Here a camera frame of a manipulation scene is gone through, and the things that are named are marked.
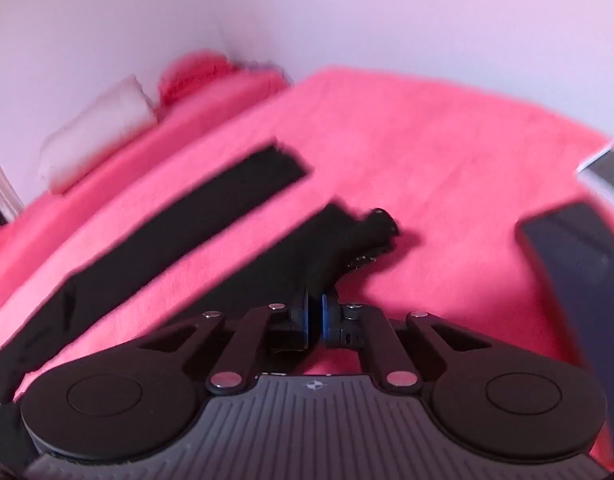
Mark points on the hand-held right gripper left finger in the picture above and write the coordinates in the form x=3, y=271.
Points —
x=298, y=317

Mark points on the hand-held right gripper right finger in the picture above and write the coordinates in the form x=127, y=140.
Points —
x=329, y=317

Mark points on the black pants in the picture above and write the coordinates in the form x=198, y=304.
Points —
x=152, y=245

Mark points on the pink blanket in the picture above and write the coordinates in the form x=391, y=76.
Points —
x=437, y=160

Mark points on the dark rectangular object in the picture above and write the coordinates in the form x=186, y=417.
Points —
x=572, y=260

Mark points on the red crumpled cloth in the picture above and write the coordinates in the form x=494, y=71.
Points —
x=197, y=75

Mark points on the white pillow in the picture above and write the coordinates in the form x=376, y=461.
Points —
x=94, y=130

